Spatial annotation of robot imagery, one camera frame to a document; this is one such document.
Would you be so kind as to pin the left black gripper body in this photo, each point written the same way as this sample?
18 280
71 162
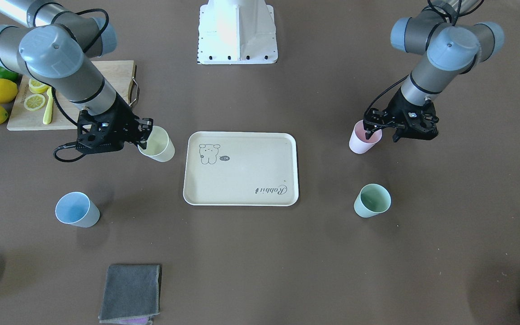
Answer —
396 109

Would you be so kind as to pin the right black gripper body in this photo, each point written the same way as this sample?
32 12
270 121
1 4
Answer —
123 118

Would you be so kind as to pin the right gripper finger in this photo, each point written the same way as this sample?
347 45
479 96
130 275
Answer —
145 126
142 143

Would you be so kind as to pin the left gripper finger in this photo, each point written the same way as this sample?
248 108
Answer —
399 133
374 120

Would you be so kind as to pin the cream yellow cup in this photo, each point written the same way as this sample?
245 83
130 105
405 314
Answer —
159 146

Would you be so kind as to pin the pink cup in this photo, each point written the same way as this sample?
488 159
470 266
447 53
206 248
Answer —
358 143

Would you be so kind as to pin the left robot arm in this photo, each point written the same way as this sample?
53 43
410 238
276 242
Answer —
448 49

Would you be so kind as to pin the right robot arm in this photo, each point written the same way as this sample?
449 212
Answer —
55 46

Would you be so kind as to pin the beige rabbit tray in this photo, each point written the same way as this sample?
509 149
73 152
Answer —
241 169

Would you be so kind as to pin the wooden cutting board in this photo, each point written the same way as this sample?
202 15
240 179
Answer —
118 73

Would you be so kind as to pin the yellow plastic knife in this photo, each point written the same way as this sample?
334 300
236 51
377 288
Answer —
47 116

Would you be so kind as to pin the mint green cup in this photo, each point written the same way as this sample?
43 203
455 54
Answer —
373 199

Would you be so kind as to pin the lemon half lower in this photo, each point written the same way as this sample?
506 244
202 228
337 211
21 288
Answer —
34 102

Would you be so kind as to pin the lemon half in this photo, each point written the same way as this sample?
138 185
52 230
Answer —
37 87
34 102

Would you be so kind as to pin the light blue cup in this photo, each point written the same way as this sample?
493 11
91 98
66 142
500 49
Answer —
77 209

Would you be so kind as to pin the lemon half upper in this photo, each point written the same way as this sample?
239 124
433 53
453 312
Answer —
37 87

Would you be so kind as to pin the whole lemon upper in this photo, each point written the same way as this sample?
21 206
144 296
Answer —
8 91

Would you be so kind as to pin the green lime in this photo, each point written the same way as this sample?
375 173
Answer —
8 75

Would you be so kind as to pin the grey folded cloth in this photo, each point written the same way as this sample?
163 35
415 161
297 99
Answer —
131 294

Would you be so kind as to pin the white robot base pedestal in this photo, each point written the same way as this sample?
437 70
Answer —
237 32

